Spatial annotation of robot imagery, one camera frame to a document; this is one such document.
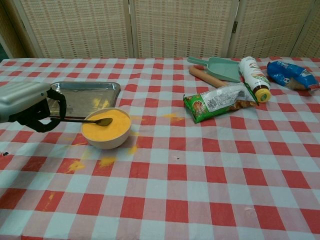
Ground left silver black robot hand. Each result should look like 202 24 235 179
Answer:
0 81 68 133

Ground black spoon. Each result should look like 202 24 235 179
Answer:
49 116 114 127

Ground rectangular metal tray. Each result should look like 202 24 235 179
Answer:
47 81 122 119

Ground yellow bowl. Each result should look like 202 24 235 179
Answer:
81 107 133 150

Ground woven folding screen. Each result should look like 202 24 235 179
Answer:
0 0 320 60

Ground red white checkered tablecloth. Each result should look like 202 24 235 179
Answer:
0 57 320 240

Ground sausage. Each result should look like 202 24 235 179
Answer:
188 65 230 89

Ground green snack bag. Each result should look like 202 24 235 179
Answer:
183 83 260 124

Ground green plastic dustpan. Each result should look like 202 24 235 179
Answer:
187 56 242 84

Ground white bottle with yellow cap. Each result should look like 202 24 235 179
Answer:
238 56 273 104

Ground blue snack bag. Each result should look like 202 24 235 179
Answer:
266 60 320 93

